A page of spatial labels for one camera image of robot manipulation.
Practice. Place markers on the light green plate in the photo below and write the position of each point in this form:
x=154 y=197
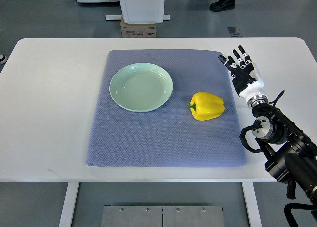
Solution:
x=141 y=87

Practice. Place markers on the black shoe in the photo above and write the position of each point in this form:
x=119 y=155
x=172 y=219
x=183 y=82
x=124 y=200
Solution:
x=222 y=5

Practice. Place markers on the grey metal base plate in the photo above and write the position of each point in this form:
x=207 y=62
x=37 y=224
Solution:
x=162 y=216

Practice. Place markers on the white bin on stand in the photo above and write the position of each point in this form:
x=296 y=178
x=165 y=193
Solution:
x=141 y=12

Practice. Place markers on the metal floor outlet plate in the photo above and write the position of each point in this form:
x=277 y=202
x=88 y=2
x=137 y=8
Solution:
x=234 y=31

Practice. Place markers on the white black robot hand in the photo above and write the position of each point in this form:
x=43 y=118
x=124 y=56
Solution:
x=246 y=79

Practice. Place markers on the blue textured mat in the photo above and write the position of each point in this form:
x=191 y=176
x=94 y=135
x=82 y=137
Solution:
x=168 y=136

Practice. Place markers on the yellow bell pepper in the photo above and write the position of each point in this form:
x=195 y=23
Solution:
x=205 y=106

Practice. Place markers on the white table frame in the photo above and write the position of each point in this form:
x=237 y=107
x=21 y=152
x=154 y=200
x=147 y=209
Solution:
x=247 y=187

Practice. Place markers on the brown cardboard box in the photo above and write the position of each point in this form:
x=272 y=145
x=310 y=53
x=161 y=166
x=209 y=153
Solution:
x=138 y=30

